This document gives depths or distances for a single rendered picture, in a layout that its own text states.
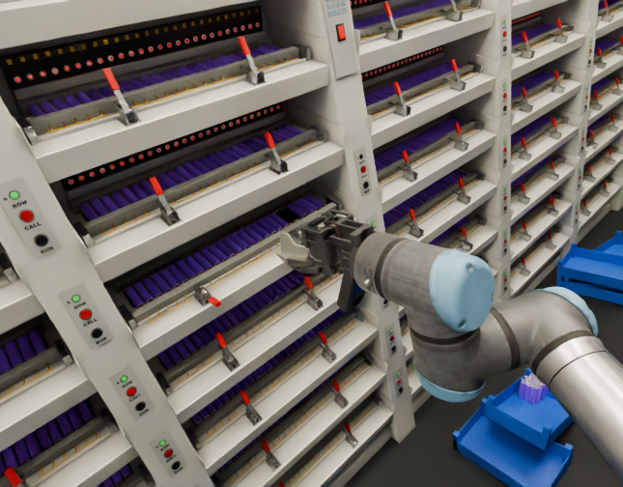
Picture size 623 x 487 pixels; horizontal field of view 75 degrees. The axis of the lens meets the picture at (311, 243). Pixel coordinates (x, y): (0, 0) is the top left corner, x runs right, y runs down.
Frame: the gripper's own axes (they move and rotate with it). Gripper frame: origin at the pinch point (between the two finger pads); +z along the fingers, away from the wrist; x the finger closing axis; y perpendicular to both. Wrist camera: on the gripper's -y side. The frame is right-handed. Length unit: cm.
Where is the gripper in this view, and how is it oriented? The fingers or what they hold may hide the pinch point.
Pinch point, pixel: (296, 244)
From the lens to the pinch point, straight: 76.6
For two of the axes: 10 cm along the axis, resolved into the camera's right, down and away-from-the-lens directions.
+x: -7.5, 4.5, -4.9
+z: -6.2, -2.1, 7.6
